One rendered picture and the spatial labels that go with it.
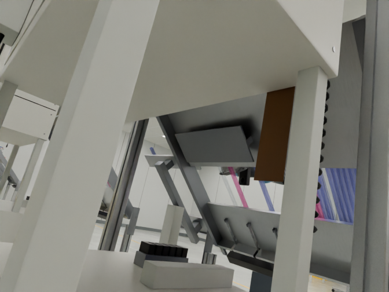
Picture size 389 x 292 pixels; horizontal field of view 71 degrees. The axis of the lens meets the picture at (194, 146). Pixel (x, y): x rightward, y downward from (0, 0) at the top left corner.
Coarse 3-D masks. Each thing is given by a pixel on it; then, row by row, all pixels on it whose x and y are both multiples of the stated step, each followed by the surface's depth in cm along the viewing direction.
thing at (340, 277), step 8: (224, 240) 118; (224, 248) 115; (232, 248) 113; (240, 248) 110; (248, 248) 108; (256, 256) 103; (264, 256) 101; (272, 256) 100; (312, 264) 90; (312, 272) 87; (320, 272) 86; (328, 272) 85; (336, 272) 84; (344, 272) 83; (336, 280) 82; (344, 280) 81
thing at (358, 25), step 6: (360, 18) 49; (354, 24) 48; (360, 24) 48; (354, 30) 49; (360, 30) 48; (360, 36) 49; (360, 42) 49; (360, 48) 50; (360, 54) 50; (360, 60) 51
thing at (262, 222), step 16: (224, 208) 108; (240, 208) 102; (224, 224) 114; (240, 224) 106; (256, 224) 100; (272, 224) 94; (320, 224) 81; (336, 224) 77; (352, 224) 74; (240, 240) 112; (256, 240) 105; (272, 240) 99; (320, 240) 84; (336, 240) 80; (352, 240) 76; (320, 256) 87; (336, 256) 83
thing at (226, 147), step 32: (352, 32) 53; (352, 64) 55; (256, 96) 74; (352, 96) 58; (192, 128) 97; (224, 128) 82; (256, 128) 79; (352, 128) 61; (192, 160) 100; (224, 160) 89; (352, 160) 65
